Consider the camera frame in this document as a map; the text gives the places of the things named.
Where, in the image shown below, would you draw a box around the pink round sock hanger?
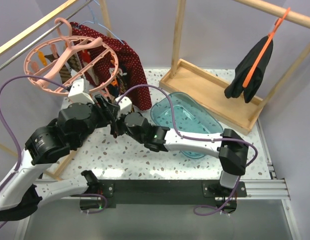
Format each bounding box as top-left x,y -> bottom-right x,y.
23,17 -> 119,96

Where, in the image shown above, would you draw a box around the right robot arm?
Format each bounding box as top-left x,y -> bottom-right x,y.
111,112 -> 249,197

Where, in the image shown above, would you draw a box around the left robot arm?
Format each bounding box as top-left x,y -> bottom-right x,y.
0,95 -> 120,222

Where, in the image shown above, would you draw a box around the brown striped hanging socks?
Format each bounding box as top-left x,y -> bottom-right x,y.
59,54 -> 81,83

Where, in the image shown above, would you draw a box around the orange plastic hanger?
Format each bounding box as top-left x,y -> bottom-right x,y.
242,7 -> 291,89

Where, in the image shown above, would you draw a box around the navy patterned hanging sock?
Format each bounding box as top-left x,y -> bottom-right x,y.
107,65 -> 128,98

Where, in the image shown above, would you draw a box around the red polka dot garment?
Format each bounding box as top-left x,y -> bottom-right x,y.
70,22 -> 152,111

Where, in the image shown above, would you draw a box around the teal plastic basin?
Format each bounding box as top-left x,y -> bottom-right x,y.
150,91 -> 224,159

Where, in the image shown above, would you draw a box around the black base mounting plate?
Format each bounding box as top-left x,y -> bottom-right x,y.
78,179 -> 247,213

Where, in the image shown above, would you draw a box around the left wooden clothes rack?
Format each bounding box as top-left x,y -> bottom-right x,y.
0,0 -> 116,182

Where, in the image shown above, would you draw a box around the wooden clothes rack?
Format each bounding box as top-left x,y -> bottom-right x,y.
159,0 -> 310,135
0,0 -> 116,182

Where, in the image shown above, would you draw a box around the right wooden clothes rack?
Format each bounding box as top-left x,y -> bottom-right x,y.
159,0 -> 310,135

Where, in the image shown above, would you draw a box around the black hanging garment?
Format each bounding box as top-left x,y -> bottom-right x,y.
224,36 -> 274,103

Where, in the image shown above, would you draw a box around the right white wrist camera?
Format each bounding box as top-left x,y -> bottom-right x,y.
115,96 -> 133,115

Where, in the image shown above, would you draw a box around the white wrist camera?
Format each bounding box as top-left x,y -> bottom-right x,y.
115,96 -> 133,115
68,78 -> 94,104

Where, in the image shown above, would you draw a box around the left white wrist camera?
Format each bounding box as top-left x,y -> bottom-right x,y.
68,78 -> 94,104

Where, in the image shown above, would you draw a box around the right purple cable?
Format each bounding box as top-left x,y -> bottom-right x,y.
117,84 -> 259,216

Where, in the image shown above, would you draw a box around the purple cable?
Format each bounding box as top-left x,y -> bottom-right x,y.
117,84 -> 259,216
0,76 -> 71,198

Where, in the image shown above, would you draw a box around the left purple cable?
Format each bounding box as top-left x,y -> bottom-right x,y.
0,76 -> 71,198

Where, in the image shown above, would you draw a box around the blue wire hanger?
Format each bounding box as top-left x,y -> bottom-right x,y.
79,0 -> 125,45

